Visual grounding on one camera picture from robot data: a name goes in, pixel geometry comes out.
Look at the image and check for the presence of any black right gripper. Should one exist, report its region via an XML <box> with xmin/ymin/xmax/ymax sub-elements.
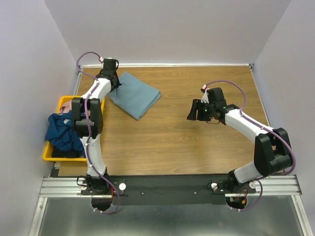
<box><xmin>186</xmin><ymin>99</ymin><xmax>215</xmax><ymax>121</ymax></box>

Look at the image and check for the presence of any light blue t shirt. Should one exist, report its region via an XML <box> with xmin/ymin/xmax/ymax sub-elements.
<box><xmin>108</xmin><ymin>72</ymin><xmax>161</xmax><ymax>120</ymax></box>

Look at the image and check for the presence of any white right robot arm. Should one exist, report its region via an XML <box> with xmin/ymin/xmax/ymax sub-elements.
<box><xmin>187</xmin><ymin>86</ymin><xmax>295</xmax><ymax>193</ymax></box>

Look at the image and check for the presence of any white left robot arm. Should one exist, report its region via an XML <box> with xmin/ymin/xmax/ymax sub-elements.
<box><xmin>71</xmin><ymin>58</ymin><xmax>121</xmax><ymax>194</ymax></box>

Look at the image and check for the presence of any patterned pink shirt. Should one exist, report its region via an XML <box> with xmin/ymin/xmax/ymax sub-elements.
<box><xmin>59</xmin><ymin>100</ymin><xmax>72</xmax><ymax>114</ymax></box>

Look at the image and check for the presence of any dark blue shirt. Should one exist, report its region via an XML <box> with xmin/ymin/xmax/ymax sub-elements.
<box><xmin>45</xmin><ymin>111</ymin><xmax>84</xmax><ymax>152</ymax></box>

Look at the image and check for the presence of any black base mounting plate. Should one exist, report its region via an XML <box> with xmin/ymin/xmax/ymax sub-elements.
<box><xmin>77</xmin><ymin>174</ymin><xmax>256</xmax><ymax>209</ymax></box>

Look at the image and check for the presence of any yellow plastic bin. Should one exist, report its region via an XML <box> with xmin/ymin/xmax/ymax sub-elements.
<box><xmin>43</xmin><ymin>95</ymin><xmax>106</xmax><ymax>162</ymax></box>

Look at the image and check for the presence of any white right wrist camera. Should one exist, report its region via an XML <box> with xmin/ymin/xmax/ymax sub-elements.
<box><xmin>201</xmin><ymin>85</ymin><xmax>209</xmax><ymax>104</ymax></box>

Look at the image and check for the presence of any aluminium frame rail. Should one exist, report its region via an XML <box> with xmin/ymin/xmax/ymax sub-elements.
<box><xmin>39</xmin><ymin>176</ymin><xmax>302</xmax><ymax>198</ymax></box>

